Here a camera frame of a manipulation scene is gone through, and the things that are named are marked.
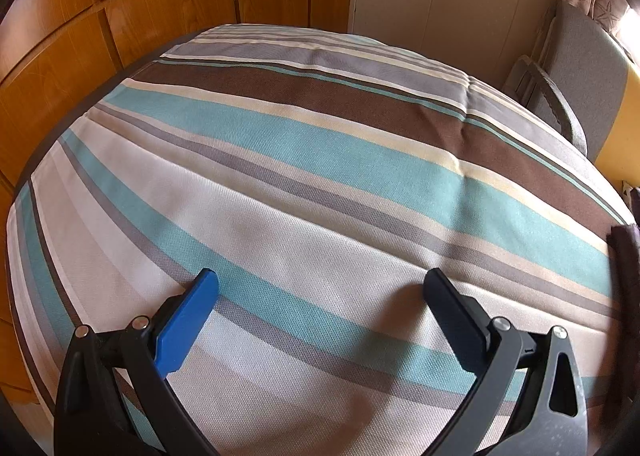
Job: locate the grey yellow blue headboard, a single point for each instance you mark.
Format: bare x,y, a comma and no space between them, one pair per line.
585,61

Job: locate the wooden wardrobe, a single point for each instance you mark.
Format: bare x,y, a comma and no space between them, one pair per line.
125,11

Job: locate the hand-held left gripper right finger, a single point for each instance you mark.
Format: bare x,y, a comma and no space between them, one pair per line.
455,321

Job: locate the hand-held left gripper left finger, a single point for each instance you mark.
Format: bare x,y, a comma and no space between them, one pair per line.
187,321

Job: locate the purple puffer jacket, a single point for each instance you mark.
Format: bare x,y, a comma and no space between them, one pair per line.
627,246

